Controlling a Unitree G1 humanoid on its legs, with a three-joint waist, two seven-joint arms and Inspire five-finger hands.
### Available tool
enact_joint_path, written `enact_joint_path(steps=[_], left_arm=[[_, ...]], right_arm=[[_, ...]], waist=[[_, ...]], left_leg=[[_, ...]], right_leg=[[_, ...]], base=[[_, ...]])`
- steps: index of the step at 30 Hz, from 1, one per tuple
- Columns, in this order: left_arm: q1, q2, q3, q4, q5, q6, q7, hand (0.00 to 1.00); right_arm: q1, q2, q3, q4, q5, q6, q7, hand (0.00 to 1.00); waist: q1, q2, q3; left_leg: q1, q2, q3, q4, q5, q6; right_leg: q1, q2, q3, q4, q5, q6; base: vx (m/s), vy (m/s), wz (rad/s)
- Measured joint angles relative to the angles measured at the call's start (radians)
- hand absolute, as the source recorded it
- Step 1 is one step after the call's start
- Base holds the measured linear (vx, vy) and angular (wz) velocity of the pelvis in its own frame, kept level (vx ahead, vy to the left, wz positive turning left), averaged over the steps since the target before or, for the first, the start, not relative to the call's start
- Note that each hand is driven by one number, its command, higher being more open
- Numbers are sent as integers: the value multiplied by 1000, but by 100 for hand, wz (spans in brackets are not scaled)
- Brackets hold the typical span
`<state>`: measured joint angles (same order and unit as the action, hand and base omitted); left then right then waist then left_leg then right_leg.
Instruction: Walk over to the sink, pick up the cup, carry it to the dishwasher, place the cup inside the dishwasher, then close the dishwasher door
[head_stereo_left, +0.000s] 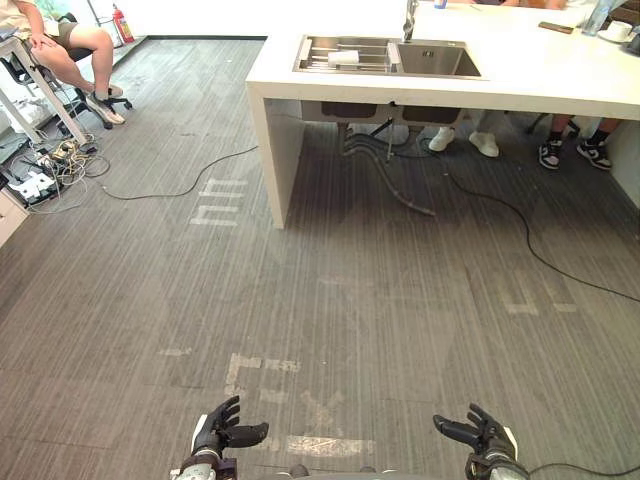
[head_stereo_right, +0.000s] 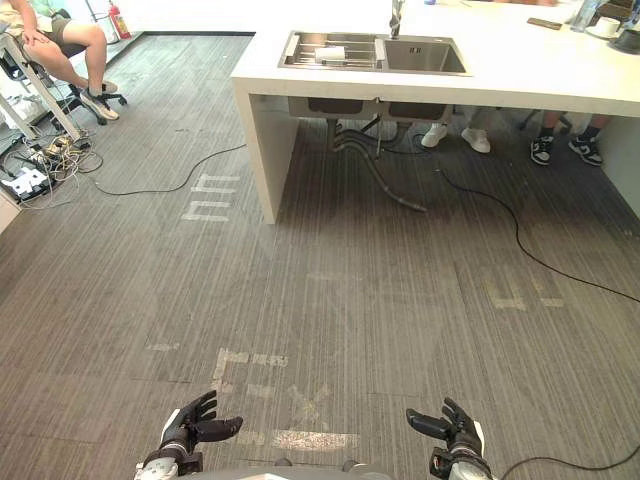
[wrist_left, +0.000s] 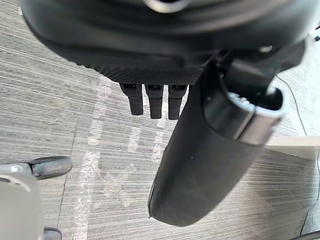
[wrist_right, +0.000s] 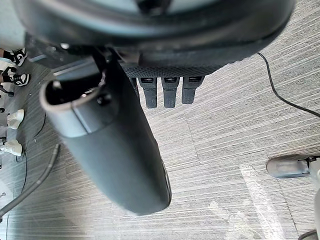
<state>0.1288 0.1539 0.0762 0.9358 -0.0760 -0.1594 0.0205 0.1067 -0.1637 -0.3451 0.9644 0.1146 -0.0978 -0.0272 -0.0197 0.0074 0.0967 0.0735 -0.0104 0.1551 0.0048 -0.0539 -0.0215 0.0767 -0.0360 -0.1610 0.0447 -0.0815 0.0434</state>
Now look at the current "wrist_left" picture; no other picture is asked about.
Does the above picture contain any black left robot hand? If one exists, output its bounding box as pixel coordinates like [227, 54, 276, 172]
[19, 0, 316, 227]

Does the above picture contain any dark robot foot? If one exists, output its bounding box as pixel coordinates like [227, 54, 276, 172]
[27, 156, 73, 181]

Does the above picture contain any white furniture panel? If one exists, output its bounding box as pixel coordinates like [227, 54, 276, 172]
[265, 135, 320, 161]

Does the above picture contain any thin black cable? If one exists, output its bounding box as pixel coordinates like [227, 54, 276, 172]
[276, 76, 309, 137]

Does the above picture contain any black floor cable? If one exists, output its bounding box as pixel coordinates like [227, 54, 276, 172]
[298, 152, 320, 240]

